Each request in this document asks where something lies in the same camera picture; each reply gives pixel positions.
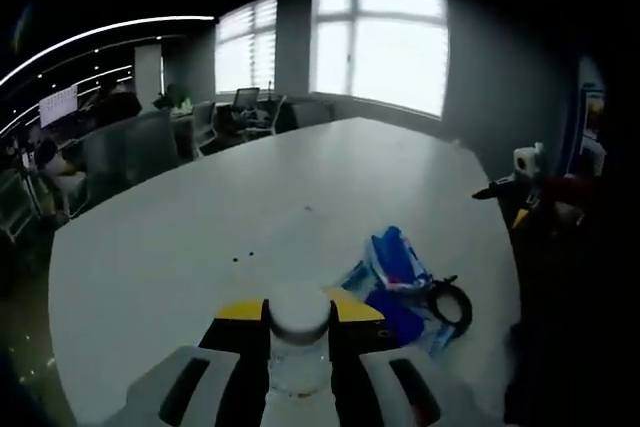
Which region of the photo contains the wall screen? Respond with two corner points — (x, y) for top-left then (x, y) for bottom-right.
(38, 85), (80, 129)

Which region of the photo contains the blue standing banner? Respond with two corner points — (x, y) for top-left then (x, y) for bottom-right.
(564, 56), (609, 173)

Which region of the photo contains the white table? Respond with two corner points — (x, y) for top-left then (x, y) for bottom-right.
(47, 116), (524, 427)

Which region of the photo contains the window with blinds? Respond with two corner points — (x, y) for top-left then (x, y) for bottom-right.
(214, 0), (279, 96)

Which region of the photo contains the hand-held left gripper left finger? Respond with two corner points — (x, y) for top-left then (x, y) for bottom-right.
(124, 297), (272, 427)

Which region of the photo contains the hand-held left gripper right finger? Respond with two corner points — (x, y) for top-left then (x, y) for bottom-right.
(322, 286), (444, 427)

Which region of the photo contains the potted green plant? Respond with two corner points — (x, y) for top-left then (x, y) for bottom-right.
(152, 83), (194, 113)

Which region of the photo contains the grey office chair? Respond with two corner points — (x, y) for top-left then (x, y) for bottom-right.
(192, 100), (219, 148)
(82, 110), (181, 208)

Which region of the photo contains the clear plastic water bottle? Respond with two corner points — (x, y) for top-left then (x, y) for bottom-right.
(260, 284), (342, 427)

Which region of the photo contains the black mesh office chair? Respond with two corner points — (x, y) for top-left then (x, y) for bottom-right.
(232, 87), (262, 123)

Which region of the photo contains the white frame office chair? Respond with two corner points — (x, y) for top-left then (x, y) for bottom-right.
(244, 94), (289, 137)

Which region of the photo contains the curved ceiling light strip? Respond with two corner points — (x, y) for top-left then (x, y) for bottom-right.
(0, 15), (216, 93)

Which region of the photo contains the black cable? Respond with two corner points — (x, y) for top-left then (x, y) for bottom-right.
(424, 274), (474, 337)

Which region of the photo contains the blue tissue packet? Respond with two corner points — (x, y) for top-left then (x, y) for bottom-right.
(366, 225), (434, 294)

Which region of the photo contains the large window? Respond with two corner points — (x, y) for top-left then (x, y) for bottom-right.
(309, 0), (450, 121)

